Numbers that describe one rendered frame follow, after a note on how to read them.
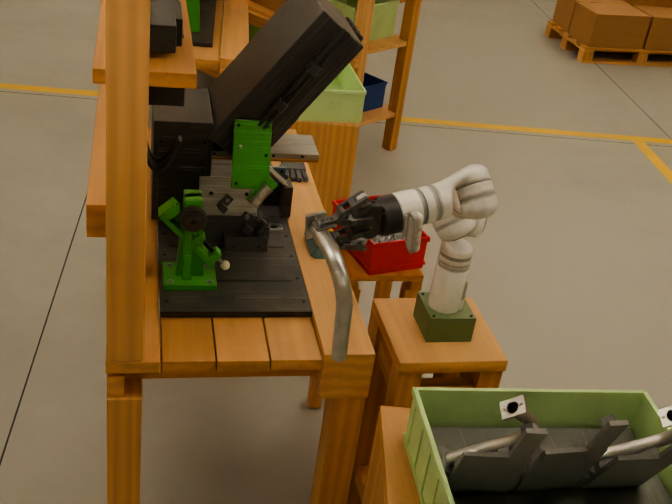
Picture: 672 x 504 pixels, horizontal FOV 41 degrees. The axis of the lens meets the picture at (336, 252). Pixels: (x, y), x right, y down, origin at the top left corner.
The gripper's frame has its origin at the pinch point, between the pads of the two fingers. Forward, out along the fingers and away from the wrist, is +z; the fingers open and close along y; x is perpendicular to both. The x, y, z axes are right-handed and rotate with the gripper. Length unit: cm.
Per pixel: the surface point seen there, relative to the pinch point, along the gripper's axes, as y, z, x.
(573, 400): -73, -65, 8
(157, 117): -50, 8, -115
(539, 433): -41, -35, 30
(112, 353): -65, 39, -42
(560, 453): -54, -43, 30
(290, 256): -83, -20, -77
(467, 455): -51, -23, 24
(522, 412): -37, -32, 27
